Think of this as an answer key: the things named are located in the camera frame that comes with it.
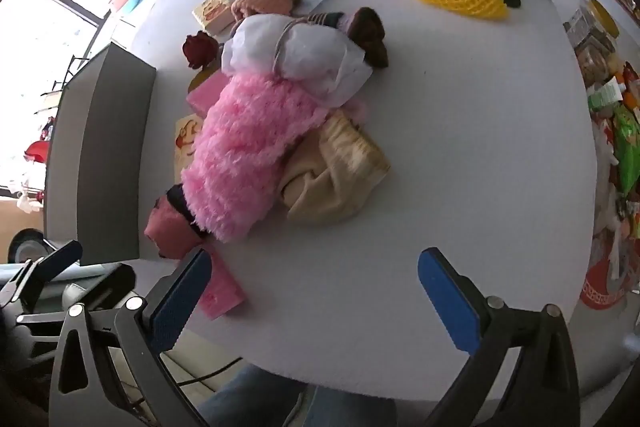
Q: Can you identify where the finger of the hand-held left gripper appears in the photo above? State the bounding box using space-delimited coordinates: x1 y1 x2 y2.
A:
0 259 33 308
17 239 83 303

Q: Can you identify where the beige soft cloth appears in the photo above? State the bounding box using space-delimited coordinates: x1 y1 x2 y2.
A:
279 108 392 225

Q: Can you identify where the white bundle pink cord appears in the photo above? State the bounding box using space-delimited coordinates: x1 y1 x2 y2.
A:
221 13 374 108

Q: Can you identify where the black cable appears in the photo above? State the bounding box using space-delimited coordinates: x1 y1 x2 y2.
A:
159 351 242 389

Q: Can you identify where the pink sponge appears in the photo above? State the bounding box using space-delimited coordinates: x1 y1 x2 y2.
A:
185 72 232 116

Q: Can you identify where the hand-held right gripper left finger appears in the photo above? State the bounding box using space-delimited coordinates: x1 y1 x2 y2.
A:
47 247 213 427

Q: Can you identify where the pink fluffy cloth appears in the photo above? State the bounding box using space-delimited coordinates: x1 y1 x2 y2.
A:
180 73 332 244

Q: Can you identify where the red plastic stool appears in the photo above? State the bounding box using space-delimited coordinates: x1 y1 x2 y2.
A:
22 138 52 166

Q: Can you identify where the dried red rose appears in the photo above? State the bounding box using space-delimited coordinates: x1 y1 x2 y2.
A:
182 31 222 71

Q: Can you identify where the yellow cartoon tissue pack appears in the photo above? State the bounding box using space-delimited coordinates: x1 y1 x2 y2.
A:
192 0 234 34
173 113 207 181

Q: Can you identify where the pile of snack packets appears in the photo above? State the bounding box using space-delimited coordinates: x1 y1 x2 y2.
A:
564 0 640 310

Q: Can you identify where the dark grey cardboard box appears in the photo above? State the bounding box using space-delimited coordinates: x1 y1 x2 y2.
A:
44 43 158 267

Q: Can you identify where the pink packet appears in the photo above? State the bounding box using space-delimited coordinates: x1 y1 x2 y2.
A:
196 251 247 321

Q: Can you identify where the yellow brown soft pad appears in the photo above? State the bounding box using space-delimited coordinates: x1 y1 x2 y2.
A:
189 68 217 94

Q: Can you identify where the pink towel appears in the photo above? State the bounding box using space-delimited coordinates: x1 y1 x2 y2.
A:
143 183 212 261

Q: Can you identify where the brown purple striped knit cloth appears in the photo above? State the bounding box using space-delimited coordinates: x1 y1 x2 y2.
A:
304 7 390 69

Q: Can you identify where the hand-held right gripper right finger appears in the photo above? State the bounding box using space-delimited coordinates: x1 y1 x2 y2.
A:
417 247 581 427

